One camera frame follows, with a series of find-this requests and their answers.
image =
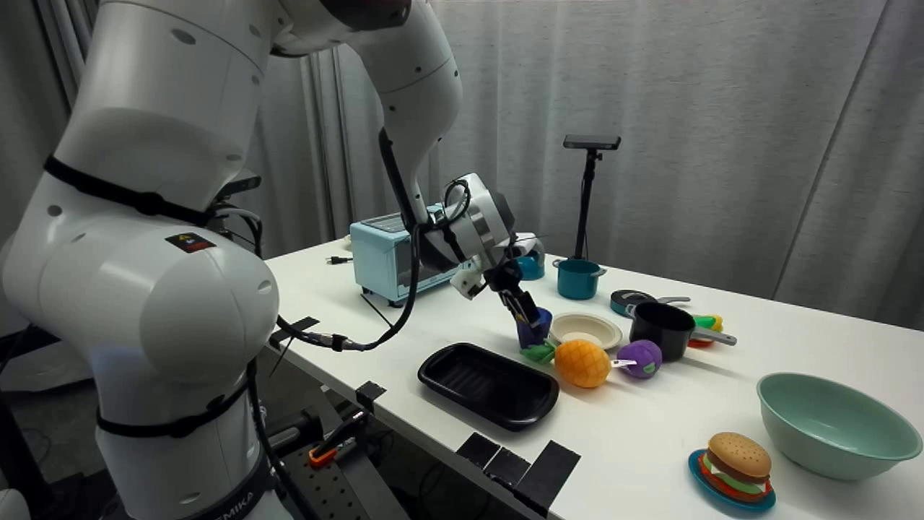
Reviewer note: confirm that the purple plush eggplant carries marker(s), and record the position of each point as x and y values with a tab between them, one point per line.
640	358

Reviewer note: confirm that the teal pot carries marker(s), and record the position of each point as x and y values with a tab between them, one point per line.
578	278

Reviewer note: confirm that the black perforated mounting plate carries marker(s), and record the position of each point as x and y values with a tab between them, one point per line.
346	490

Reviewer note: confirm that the blue cup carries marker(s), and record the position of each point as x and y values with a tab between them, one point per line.
533	328

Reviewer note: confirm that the black camera tripod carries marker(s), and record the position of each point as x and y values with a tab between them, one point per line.
597	149

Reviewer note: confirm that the black saucepan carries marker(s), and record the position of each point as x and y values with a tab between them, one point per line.
672	330

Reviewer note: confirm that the mint green bowl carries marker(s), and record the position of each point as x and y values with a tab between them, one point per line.
834	428

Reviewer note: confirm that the black tape strips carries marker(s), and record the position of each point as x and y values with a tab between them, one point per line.
533	484

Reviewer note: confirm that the black rectangular tray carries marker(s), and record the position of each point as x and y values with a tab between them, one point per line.
490	386

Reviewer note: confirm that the orange plush pineapple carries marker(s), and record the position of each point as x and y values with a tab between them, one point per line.
577	363

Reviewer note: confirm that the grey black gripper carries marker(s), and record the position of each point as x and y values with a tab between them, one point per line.
490	257

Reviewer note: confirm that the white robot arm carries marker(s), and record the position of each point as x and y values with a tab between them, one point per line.
121	262

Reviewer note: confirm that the red green toy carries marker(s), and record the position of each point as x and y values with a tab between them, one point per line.
707	322

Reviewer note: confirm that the light blue toaster oven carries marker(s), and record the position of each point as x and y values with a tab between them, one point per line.
382	257

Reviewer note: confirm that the toy burger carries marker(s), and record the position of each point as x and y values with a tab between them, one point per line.
734	467

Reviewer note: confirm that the blue small plate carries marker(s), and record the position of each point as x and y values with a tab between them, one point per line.
708	491

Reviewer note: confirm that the beige plate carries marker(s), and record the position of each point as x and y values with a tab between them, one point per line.
578	324

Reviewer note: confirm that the left orange clamp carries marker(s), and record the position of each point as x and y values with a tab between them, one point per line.
327	448

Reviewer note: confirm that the black pot lid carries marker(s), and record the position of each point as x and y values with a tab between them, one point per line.
624	301

